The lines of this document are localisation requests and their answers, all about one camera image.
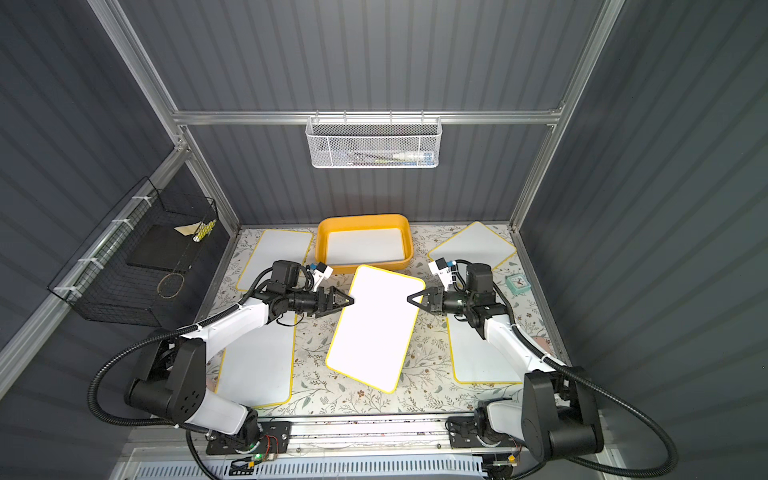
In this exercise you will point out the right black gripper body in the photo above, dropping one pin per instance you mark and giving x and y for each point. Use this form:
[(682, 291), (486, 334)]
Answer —
[(436, 301)]

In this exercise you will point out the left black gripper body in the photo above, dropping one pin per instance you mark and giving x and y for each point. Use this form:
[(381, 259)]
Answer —
[(324, 301)]

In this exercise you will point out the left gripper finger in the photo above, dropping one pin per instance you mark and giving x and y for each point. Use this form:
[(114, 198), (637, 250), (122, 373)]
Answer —
[(336, 295), (330, 309)]

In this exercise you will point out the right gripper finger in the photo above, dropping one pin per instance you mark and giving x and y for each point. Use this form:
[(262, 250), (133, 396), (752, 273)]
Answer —
[(423, 304), (425, 293)]

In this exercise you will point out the whiteboard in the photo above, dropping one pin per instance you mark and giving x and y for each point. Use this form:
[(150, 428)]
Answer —
[(356, 247), (476, 243), (257, 369), (372, 336), (274, 245), (474, 360)]

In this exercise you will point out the yellow plastic storage box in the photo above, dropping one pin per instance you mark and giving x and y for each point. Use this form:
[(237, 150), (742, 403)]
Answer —
[(364, 222)]

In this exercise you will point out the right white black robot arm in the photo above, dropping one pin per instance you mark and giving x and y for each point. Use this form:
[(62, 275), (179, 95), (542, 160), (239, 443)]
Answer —
[(558, 417)]

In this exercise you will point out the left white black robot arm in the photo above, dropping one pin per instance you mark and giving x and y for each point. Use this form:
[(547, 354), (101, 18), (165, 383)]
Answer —
[(170, 384)]

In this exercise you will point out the floral table mat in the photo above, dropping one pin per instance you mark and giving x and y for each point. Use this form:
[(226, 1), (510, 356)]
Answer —
[(426, 382)]

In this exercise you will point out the small teal clock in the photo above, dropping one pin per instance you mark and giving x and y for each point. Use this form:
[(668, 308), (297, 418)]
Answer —
[(517, 284)]

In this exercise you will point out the yellow sticky note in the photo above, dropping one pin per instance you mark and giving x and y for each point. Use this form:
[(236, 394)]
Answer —
[(189, 230)]

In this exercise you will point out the black pad in basket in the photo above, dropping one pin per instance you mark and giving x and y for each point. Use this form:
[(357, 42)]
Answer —
[(164, 249)]

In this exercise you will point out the white marker in basket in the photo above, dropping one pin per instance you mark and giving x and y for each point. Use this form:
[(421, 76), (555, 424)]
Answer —
[(415, 157)]

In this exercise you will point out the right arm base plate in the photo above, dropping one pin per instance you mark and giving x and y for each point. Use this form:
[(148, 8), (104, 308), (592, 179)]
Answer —
[(466, 433)]

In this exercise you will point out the aluminium rail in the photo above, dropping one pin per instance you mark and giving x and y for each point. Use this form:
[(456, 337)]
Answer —
[(375, 434)]

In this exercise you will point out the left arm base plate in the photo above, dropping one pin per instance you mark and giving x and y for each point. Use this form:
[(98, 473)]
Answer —
[(262, 438)]

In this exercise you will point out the white wire mesh basket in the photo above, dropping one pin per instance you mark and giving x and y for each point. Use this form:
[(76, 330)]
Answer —
[(369, 143)]

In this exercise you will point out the black wire basket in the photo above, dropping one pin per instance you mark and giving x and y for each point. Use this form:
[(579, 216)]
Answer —
[(100, 287)]

